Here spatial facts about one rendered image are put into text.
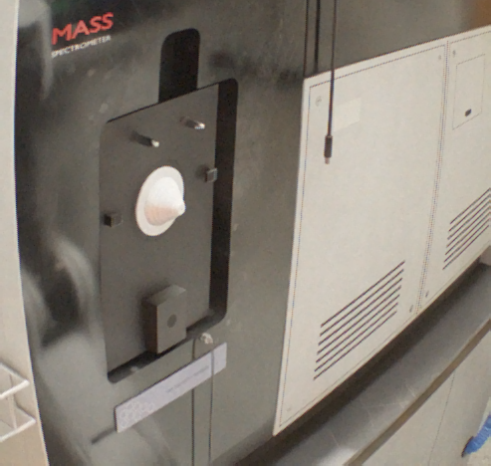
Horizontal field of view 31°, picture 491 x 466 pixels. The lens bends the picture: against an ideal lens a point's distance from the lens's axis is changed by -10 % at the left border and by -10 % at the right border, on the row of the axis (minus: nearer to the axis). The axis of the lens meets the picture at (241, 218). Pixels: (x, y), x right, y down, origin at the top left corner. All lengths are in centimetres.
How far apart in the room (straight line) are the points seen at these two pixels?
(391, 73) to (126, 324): 49
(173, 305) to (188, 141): 15
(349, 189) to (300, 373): 24
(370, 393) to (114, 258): 68
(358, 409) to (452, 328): 31
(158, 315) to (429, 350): 75
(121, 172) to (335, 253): 41
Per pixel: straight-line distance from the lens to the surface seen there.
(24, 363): 77
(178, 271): 90
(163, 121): 82
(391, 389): 142
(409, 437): 151
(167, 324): 88
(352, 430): 132
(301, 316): 111
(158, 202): 82
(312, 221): 106
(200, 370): 97
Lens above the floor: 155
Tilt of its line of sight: 25 degrees down
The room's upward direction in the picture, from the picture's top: 3 degrees clockwise
